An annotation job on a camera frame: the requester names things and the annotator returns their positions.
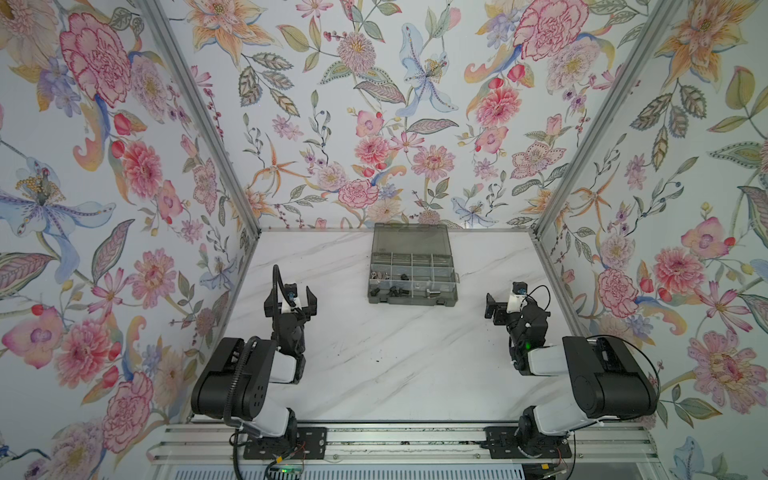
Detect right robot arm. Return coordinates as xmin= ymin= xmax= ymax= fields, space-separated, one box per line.
xmin=484 ymin=293 xmax=659 ymax=443

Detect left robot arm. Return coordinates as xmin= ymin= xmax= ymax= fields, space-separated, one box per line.
xmin=190 ymin=284 xmax=317 ymax=439

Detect grey plastic organizer box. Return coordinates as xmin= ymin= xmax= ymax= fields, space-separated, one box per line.
xmin=366 ymin=223 xmax=459 ymax=307

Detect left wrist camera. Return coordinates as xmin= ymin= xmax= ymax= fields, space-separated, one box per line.
xmin=281 ymin=283 xmax=301 ymax=313

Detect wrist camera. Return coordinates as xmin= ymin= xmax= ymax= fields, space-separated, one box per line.
xmin=506 ymin=281 xmax=528 ymax=313
xmin=281 ymin=283 xmax=301 ymax=313

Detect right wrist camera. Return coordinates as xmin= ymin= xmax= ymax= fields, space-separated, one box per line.
xmin=506 ymin=281 xmax=528 ymax=313

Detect aluminium mounting rail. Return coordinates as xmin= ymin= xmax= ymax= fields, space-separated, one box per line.
xmin=146 ymin=422 xmax=661 ymax=467

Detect left aluminium corner post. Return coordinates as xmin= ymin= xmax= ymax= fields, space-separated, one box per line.
xmin=137 ymin=0 xmax=261 ymax=240

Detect aluminium corner post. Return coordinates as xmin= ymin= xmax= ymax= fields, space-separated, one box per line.
xmin=531 ymin=0 xmax=678 ymax=240
xmin=137 ymin=0 xmax=261 ymax=240

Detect right aluminium corner post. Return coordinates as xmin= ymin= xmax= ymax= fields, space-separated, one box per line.
xmin=531 ymin=0 xmax=678 ymax=240

